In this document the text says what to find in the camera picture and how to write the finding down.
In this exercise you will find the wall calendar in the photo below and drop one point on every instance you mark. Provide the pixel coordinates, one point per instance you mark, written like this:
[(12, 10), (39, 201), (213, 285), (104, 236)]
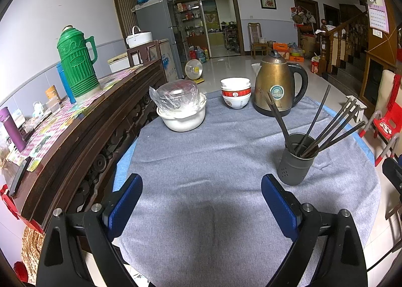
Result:
[(377, 7)]

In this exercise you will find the blue flask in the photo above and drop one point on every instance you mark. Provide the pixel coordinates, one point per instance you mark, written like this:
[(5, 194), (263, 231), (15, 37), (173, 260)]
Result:
[(67, 85)]

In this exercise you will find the round electric heater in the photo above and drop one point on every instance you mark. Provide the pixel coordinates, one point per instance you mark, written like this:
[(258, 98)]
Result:
[(194, 69)]

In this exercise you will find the orange cup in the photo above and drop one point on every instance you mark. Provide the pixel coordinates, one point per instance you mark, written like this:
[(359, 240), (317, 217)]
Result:
[(52, 93)]

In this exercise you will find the chair with red tassel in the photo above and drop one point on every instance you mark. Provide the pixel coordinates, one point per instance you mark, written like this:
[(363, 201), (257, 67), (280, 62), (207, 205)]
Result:
[(391, 92)]

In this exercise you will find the black phone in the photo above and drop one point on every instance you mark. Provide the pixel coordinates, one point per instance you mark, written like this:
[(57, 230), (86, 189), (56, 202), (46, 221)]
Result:
[(19, 177)]

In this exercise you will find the grey refrigerator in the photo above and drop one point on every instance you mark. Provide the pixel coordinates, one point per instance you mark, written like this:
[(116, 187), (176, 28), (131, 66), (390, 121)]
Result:
[(157, 23)]

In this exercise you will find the woven straw basket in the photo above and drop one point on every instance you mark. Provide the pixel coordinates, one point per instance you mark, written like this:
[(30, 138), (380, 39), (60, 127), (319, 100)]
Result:
[(31, 252)]

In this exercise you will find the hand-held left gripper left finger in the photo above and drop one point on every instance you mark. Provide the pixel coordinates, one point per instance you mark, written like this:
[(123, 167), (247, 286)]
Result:
[(125, 202)]

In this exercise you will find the blue table cover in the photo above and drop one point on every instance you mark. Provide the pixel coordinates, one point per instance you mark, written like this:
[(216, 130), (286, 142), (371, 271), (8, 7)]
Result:
[(124, 161)]

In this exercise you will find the carved wooden sideboard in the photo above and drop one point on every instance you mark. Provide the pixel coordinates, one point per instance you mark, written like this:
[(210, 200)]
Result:
[(94, 136)]

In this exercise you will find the gold electric kettle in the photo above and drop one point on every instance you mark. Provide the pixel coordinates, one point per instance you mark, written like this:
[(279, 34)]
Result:
[(273, 85)]

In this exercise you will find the bunch of dark chopsticks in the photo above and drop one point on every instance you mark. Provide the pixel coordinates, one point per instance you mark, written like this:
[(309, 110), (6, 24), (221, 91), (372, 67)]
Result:
[(278, 117)]

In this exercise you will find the checkered cloth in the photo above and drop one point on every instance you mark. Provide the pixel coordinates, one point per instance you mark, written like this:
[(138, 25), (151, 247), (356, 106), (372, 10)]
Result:
[(53, 129)]

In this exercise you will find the white pot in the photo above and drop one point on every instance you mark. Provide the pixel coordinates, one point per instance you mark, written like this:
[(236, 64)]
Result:
[(183, 120)]

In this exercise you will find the wooden stair railing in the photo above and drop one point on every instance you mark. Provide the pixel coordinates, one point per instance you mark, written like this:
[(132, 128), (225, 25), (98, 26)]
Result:
[(345, 38)]

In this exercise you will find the wooden dining chair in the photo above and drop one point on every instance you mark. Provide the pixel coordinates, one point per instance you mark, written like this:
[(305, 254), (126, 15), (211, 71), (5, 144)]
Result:
[(256, 38)]

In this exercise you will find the white lidded container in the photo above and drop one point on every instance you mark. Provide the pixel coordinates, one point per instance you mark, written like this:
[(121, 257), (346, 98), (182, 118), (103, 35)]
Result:
[(139, 38)]

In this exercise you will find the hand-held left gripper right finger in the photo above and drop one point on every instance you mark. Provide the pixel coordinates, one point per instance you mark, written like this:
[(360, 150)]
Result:
[(278, 202)]

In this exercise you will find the kitchen shelf unit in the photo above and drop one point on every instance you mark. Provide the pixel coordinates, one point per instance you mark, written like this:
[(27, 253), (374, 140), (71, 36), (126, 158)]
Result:
[(188, 19)]

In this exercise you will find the striped door curtain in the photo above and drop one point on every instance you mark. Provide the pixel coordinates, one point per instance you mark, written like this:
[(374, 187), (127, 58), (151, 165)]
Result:
[(128, 4)]

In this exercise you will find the orange boxes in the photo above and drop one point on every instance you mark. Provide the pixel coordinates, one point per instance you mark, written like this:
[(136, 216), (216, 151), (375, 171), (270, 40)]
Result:
[(287, 51)]

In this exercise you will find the grey utensil holder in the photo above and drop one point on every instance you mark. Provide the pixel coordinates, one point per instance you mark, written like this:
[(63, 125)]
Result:
[(295, 167)]

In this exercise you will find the red plastic chair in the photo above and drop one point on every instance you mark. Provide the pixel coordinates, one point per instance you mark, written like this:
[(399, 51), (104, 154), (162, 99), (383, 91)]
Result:
[(384, 126)]

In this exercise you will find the grey tablecloth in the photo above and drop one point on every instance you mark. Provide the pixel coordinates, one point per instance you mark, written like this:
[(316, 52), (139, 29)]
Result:
[(204, 155)]

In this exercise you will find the wooden chair frame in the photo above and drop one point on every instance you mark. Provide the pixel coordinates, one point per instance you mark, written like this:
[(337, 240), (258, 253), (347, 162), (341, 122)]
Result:
[(143, 52)]

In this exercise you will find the white box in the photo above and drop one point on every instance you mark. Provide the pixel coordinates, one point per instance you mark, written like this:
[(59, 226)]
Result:
[(118, 63)]

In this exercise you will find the clear plastic bag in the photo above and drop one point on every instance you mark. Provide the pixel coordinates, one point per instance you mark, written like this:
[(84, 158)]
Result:
[(176, 95)]

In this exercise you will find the red bag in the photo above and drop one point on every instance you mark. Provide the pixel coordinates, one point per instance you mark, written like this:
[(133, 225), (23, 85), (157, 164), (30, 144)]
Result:
[(315, 65)]

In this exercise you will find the plastic bottles on floor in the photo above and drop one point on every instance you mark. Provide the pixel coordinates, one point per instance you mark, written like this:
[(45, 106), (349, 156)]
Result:
[(198, 55)]

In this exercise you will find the white bowl red band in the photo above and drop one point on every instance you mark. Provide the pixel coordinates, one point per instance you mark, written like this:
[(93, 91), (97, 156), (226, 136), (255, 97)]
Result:
[(237, 100)]

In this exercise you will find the white chest freezer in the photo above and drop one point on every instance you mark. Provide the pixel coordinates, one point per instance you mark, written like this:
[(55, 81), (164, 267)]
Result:
[(168, 60)]

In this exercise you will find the green thermos flask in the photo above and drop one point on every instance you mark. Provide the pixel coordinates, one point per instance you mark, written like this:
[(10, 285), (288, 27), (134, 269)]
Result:
[(78, 67)]

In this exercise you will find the framed picture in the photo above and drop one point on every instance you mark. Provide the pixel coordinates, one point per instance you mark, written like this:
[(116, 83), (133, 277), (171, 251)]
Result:
[(268, 0)]

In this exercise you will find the white stool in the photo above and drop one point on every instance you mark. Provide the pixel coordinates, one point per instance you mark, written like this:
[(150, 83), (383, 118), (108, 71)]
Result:
[(356, 107)]

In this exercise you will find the purple bottle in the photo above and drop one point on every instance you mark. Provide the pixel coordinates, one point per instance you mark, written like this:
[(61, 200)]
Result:
[(12, 129)]

